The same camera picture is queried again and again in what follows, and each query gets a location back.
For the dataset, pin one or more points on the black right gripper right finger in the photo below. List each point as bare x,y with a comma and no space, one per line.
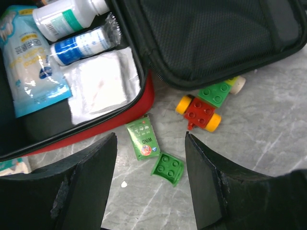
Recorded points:
227,196

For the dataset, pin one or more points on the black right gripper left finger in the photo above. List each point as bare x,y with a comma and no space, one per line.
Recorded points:
70,194

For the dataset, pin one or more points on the plaster box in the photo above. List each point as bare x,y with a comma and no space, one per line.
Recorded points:
15,166

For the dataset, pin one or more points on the white gauze pad packet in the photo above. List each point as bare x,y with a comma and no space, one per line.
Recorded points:
101,84

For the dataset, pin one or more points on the blue cotton swab pouch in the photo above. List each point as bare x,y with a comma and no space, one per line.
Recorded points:
34,77

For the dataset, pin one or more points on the blue white bandage roll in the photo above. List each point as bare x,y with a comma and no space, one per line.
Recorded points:
93,42

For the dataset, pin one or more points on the white plastic medicine bottle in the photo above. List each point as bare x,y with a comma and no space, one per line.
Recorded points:
64,17

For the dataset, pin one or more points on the red medicine kit case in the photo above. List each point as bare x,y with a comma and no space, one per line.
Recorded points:
189,44

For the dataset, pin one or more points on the green curved toy brick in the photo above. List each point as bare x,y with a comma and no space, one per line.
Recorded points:
169,167

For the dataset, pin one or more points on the toy brick car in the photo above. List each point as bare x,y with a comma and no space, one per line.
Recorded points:
199,110

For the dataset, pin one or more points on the green wind oil packet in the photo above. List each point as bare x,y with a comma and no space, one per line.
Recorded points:
143,138

